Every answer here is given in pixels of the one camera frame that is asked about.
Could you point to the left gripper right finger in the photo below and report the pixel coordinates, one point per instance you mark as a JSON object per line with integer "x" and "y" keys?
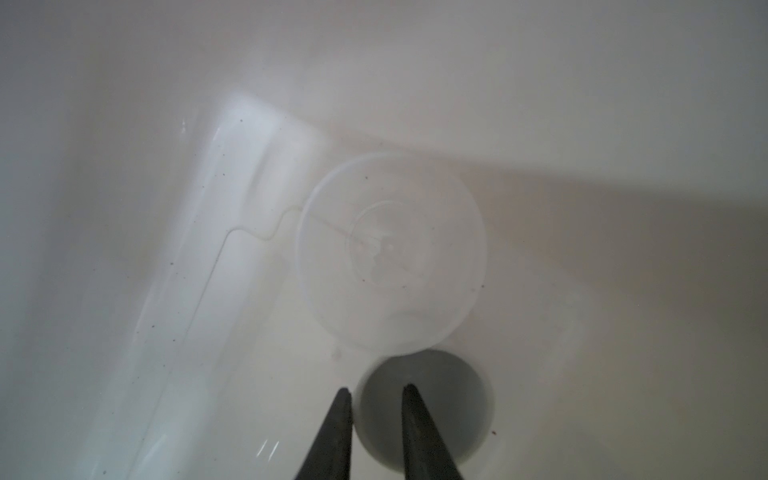
{"x": 425, "y": 454}

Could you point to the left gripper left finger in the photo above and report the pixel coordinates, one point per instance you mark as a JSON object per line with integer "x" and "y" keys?
{"x": 329, "y": 457}

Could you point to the small white round dish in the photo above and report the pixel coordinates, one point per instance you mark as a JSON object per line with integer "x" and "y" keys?
{"x": 458, "y": 398}

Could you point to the clear glass petri dish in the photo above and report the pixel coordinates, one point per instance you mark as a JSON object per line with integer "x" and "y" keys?
{"x": 391, "y": 253}

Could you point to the white plastic storage bin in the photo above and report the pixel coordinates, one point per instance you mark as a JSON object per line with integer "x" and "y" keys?
{"x": 156, "y": 157}

